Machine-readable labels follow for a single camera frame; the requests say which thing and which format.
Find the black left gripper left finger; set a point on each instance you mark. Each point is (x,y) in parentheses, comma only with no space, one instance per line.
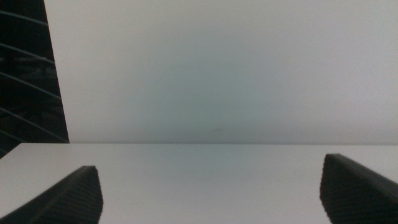
(71,199)

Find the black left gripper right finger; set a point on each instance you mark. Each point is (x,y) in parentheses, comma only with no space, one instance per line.
(354,193)

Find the black striped background panel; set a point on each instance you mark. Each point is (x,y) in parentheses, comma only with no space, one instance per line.
(28,77)

